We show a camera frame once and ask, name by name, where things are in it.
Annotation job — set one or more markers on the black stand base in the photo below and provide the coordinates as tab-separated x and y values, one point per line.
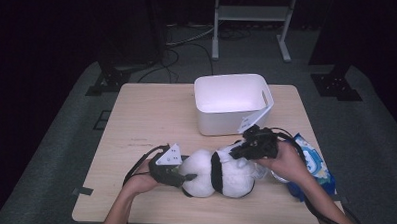
109	80
336	85

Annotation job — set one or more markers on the panda plush toy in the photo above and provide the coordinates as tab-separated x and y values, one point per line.
234	178

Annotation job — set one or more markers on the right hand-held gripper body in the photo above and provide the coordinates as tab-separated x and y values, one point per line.
263	144

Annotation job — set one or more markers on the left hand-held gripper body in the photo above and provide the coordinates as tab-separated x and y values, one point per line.
168	157

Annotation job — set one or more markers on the person's right hand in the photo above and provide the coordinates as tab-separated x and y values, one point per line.
288	163

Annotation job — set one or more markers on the person's left hand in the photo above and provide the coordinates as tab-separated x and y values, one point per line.
139	181

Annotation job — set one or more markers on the white plastic storage bin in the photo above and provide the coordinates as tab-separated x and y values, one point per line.
231	121

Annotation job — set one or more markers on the white metal stand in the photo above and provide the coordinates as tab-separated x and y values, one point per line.
251	13

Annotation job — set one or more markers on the black tape strip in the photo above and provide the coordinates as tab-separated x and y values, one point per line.
83	191
339	198

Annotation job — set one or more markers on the white wet wipe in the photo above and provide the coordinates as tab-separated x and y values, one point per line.
263	172

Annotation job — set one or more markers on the blue wet wipes packet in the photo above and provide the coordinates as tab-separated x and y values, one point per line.
318	166

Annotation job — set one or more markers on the black square floor frame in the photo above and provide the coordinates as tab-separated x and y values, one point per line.
97	120

